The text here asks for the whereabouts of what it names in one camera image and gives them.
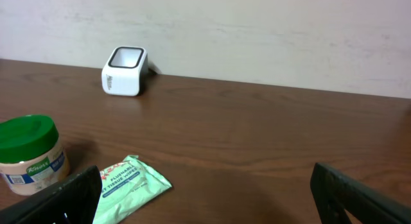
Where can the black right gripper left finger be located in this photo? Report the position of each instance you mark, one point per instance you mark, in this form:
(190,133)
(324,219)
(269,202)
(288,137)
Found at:
(73,200)

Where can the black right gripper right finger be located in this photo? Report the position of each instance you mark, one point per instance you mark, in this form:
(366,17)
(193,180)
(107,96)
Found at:
(336,194)

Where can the mint green wet wipes pack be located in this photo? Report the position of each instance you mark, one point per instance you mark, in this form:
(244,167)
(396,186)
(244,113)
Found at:
(127,186)

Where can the green lid seasoning jar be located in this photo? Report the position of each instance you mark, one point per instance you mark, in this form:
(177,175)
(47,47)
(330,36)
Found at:
(32,156)

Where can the white barcode scanner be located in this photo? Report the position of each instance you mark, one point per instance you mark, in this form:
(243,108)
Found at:
(125,71)

